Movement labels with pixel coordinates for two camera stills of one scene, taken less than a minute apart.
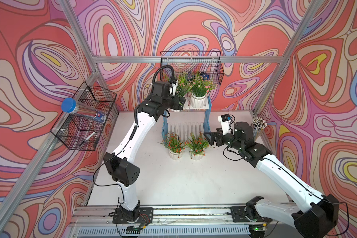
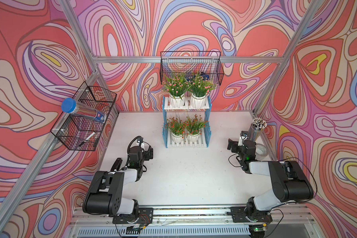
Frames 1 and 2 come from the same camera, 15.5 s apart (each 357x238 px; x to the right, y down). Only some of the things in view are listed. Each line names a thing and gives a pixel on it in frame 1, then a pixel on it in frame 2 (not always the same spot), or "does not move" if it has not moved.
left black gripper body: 172,103 to 145,157
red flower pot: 197,145 to 193,126
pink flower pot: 202,86 does not move
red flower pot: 176,148 to 176,127
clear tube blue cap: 69,105 does not move
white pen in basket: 87,139 does not move
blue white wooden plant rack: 188,121 does not move
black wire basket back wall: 208,63 does not move
